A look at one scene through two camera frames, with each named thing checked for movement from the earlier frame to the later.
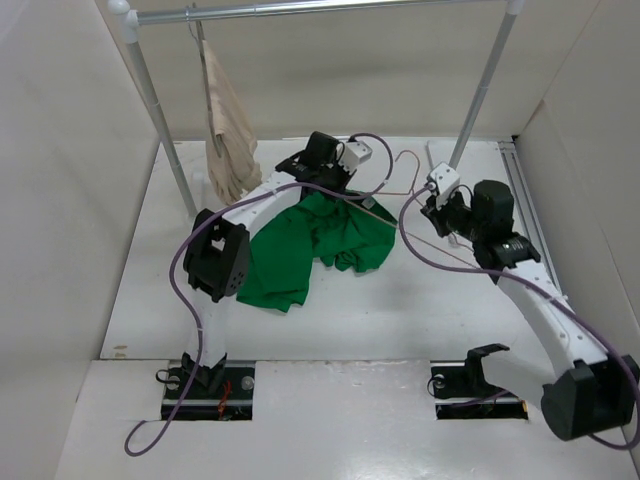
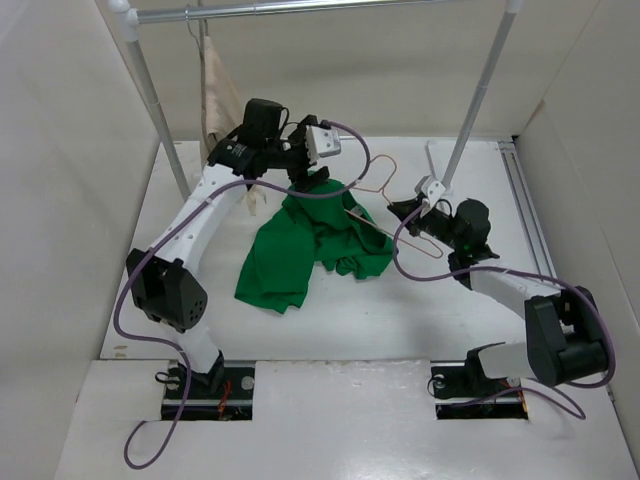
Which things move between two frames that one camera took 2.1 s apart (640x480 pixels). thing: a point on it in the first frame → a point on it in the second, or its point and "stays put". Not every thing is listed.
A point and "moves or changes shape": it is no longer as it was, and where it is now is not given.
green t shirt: (349, 231) moves or changes shape
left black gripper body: (334, 175) → (298, 164)
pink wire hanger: (410, 193) → (387, 197)
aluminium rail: (515, 170) stays put
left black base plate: (200, 404) stays put
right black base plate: (456, 399) stays put
